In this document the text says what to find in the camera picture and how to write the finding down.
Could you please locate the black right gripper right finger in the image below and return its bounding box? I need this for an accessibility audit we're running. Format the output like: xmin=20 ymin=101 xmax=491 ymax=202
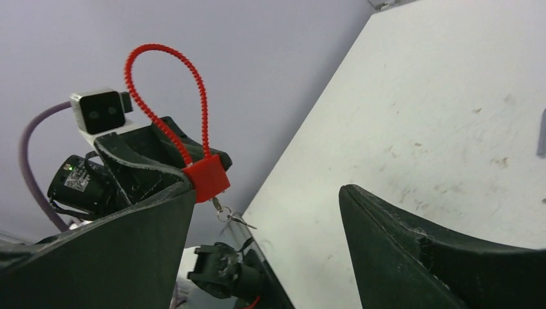
xmin=339 ymin=184 xmax=545 ymax=308

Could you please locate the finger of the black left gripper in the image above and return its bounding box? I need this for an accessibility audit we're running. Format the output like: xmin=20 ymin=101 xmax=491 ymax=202
xmin=93 ymin=132 xmax=193 ymax=209
xmin=151 ymin=117 xmax=232 ymax=171

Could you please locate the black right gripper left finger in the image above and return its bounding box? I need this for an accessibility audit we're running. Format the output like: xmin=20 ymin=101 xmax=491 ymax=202
xmin=1 ymin=183 xmax=196 ymax=308

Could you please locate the red cable padlock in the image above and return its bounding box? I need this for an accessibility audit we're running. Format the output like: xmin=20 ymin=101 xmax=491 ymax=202
xmin=124 ymin=43 xmax=230 ymax=203

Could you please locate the red padlock small key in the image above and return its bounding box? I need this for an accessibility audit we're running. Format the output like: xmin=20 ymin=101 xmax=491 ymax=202
xmin=211 ymin=197 xmax=256 ymax=229

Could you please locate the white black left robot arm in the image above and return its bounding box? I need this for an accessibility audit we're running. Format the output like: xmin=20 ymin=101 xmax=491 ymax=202
xmin=47 ymin=124 xmax=197 ymax=221

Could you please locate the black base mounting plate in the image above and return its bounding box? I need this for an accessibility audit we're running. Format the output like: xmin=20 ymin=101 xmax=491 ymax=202
xmin=186 ymin=220 xmax=295 ymax=309

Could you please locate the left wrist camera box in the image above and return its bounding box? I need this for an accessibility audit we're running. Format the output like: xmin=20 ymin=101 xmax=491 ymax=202
xmin=70 ymin=88 xmax=140 ymax=145

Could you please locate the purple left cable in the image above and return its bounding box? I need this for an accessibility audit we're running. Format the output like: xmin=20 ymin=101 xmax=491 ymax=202
xmin=17 ymin=100 xmax=73 ymax=233

